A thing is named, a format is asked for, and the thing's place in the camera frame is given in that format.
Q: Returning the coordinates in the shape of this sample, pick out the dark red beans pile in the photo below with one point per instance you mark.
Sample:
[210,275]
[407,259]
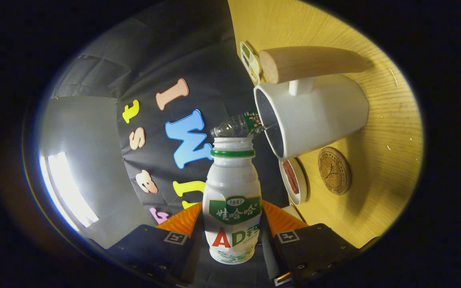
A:
[247,60]

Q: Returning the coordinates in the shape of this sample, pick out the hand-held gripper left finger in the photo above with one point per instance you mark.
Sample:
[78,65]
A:
[150,250]

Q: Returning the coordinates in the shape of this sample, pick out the white juice bottle green label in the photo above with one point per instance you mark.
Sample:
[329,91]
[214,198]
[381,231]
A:
[232,180]

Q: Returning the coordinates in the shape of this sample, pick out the green beans pile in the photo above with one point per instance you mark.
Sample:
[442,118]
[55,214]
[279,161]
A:
[246,50]

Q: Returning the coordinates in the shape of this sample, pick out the black backdrop cloth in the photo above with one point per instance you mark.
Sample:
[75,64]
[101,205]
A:
[198,60]

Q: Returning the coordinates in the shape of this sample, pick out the white divided dish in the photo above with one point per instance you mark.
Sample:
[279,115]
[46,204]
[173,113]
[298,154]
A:
[257,64]

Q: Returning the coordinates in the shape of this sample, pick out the yellow beans pile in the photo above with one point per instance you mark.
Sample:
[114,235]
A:
[252,74]

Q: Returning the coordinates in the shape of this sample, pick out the round cork coaster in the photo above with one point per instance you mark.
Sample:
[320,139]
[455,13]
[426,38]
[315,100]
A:
[334,170]

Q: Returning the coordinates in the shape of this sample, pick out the round beige plate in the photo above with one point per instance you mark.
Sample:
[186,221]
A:
[302,184]

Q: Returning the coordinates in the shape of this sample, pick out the ceiling light panel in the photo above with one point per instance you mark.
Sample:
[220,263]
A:
[68,192]

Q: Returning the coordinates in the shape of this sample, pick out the red sausages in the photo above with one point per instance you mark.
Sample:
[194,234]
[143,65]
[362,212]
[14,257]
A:
[290,177]

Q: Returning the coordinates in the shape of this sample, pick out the clear plastic water bottle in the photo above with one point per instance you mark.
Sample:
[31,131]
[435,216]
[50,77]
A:
[232,126]

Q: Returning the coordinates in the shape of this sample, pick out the wooden table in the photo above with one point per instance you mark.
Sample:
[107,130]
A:
[374,180]

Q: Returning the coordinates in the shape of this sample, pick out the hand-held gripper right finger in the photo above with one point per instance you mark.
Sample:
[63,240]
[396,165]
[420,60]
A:
[314,248]

